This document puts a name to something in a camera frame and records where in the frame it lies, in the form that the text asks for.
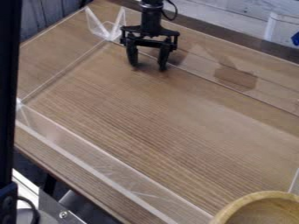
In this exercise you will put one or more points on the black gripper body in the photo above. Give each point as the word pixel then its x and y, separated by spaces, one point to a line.
pixel 161 39

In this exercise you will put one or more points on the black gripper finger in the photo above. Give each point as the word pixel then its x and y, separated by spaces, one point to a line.
pixel 164 56
pixel 131 51

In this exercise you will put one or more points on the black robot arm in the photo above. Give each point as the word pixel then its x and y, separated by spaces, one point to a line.
pixel 153 12

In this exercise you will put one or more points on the brown wooden bowl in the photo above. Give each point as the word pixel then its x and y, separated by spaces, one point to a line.
pixel 269 207

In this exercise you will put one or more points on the white container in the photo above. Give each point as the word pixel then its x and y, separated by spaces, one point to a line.
pixel 281 28

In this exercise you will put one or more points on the black foreground pole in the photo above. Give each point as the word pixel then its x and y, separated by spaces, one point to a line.
pixel 10 46

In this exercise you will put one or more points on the blue object at edge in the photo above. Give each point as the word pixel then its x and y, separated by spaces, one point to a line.
pixel 296 39

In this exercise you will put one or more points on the clear acrylic tray wall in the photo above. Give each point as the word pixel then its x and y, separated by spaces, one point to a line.
pixel 162 146

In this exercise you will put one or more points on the grey metal bracket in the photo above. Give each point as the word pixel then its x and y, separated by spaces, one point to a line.
pixel 54 213

